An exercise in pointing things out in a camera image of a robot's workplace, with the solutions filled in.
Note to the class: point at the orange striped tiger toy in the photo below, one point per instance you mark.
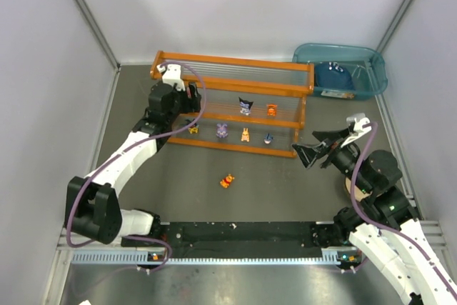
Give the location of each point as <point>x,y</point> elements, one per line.
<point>272,110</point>

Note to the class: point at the grey slotted cable duct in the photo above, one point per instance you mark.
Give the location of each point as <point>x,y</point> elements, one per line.
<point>152,258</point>

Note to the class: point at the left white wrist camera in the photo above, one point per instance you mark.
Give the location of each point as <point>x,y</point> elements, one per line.
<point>171,75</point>

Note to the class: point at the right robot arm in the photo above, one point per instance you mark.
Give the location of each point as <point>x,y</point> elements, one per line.
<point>381,222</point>

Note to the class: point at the yellow bear toy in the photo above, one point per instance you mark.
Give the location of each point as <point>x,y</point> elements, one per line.
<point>226,181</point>

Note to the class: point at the purple bunny toy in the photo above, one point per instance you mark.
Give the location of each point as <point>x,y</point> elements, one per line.
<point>222,130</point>

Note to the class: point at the blue donkey toy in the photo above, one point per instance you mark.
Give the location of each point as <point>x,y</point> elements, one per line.
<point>268,138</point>

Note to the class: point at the black and yellow toy figure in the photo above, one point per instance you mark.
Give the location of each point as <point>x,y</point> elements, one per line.
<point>194,129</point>

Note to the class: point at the orange rabbit toy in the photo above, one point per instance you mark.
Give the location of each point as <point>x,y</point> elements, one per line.
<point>245,137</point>

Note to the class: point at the dark blue cap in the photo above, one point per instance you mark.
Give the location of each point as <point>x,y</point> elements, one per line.
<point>331,75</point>

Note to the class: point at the black white Kuromi toy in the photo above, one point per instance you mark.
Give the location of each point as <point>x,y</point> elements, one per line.
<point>245,106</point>

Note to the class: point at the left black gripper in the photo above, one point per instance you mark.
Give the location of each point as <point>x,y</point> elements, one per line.
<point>193,96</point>

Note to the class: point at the orange wooden shelf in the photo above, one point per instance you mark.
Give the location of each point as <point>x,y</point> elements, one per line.
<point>222,80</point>

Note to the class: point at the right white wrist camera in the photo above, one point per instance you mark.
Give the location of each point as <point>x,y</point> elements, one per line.
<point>357,126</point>

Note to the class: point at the teal plastic bin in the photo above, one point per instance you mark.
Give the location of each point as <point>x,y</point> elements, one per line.
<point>366,66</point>

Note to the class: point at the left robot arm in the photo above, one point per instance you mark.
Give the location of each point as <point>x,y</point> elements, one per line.
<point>92,202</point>

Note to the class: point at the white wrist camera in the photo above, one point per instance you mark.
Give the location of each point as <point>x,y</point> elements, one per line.
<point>171,75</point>
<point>357,126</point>

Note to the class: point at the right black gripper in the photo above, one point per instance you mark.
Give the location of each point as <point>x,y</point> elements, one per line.
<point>329,149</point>

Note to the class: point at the aluminium frame rail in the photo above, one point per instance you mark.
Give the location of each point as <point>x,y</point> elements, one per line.
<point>433,233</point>

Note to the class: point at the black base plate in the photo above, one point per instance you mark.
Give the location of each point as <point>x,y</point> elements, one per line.
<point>249,239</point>

